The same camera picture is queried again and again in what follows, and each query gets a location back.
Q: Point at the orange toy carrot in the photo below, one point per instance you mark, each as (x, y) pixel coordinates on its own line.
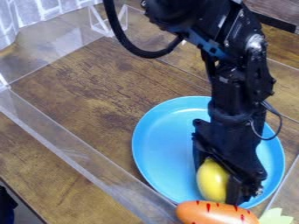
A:
(204, 212)

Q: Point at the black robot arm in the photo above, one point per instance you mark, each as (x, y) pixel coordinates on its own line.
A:
(224, 29)

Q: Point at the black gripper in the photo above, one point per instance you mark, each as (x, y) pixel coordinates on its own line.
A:
(228, 139)

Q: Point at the dark baseboard strip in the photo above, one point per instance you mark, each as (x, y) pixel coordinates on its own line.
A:
(276, 23)

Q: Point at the white brick pattern curtain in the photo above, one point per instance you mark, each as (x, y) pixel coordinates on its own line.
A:
(18, 13)

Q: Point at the yellow toy lemon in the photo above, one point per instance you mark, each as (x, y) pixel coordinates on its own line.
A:
(212, 180)

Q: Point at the blue round plastic tray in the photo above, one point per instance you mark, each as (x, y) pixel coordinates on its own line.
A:
(161, 150)

